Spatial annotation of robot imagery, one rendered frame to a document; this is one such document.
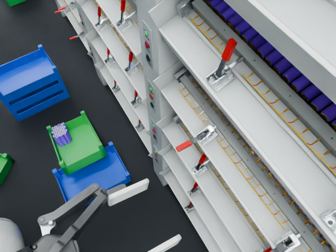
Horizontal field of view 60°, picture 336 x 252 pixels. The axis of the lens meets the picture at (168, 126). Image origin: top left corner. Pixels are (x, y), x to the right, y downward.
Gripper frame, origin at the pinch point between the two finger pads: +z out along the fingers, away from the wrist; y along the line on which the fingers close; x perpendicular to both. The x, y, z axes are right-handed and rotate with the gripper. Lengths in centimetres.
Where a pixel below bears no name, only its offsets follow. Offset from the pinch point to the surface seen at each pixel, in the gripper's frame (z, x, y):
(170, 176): 35, -66, -28
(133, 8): 26, -3, -57
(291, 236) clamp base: 22.7, -4.8, 13.7
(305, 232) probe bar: 24.8, -3.7, 14.5
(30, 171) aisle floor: -16, -91, -69
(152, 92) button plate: 21.5, -14.6, -34.2
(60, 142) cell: 1, -82, -73
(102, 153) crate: 15, -73, -54
